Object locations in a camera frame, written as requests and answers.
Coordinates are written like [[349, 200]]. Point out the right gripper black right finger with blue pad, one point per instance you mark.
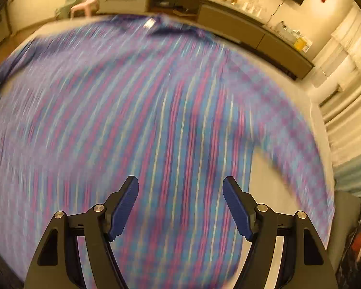
[[304, 262]]

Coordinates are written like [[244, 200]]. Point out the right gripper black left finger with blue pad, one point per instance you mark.
[[56, 262]]

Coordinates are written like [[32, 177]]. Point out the blue pink plaid shirt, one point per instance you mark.
[[86, 103]]

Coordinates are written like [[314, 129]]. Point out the white pleated curtain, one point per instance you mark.
[[336, 85]]

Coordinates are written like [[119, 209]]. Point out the yellow box on cabinet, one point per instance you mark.
[[299, 44]]

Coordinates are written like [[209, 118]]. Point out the long grey low cabinet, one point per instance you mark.
[[226, 21]]

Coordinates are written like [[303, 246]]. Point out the pink plastic chair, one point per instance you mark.
[[85, 6]]

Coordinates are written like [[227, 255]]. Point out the green plastic chair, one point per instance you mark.
[[63, 12]]

